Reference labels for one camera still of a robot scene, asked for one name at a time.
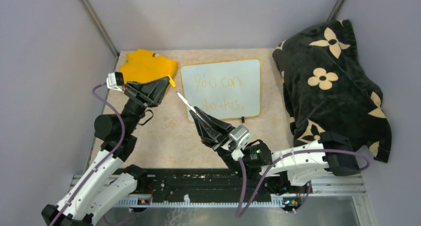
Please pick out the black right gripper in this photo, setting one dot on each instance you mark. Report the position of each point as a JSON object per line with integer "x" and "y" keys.
{"x": 208, "y": 135}

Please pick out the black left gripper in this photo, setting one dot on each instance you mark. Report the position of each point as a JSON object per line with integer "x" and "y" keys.
{"x": 147, "y": 94}

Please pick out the yellow marker cap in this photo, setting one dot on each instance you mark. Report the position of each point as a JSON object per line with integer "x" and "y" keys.
{"x": 171, "y": 81}

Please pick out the white marker pen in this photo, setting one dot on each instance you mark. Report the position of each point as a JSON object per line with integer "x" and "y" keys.
{"x": 189, "y": 106}

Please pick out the yellow framed whiteboard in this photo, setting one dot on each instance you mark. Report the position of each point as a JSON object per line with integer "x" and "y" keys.
{"x": 225, "y": 90}

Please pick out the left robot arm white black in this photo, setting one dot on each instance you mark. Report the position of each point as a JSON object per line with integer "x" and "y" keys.
{"x": 89, "y": 200}

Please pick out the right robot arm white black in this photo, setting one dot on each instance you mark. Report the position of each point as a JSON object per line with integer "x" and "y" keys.
{"x": 331, "y": 154}

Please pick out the yellow folded cloth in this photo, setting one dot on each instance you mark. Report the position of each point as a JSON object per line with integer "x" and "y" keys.
{"x": 145, "y": 66}

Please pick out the black floral blanket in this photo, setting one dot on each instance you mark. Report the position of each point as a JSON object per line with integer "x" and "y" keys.
{"x": 325, "y": 89}

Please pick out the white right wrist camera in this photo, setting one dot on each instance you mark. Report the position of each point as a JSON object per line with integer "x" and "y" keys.
{"x": 238, "y": 137}

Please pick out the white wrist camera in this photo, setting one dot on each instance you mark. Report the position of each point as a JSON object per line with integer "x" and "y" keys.
{"x": 238, "y": 137}
{"x": 115, "y": 81}

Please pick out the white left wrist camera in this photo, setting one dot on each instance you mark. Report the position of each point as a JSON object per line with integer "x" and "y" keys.
{"x": 115, "y": 81}

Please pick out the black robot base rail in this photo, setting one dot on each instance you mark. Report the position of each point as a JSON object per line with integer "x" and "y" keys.
{"x": 211, "y": 188}

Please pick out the left corner metal post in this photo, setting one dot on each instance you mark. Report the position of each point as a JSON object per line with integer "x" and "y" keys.
{"x": 99, "y": 26}

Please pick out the corner metal post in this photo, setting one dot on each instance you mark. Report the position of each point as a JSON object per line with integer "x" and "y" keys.
{"x": 335, "y": 10}
{"x": 99, "y": 26}

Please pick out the right corner metal post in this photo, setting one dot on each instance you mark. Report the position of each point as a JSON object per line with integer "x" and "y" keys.
{"x": 335, "y": 10}

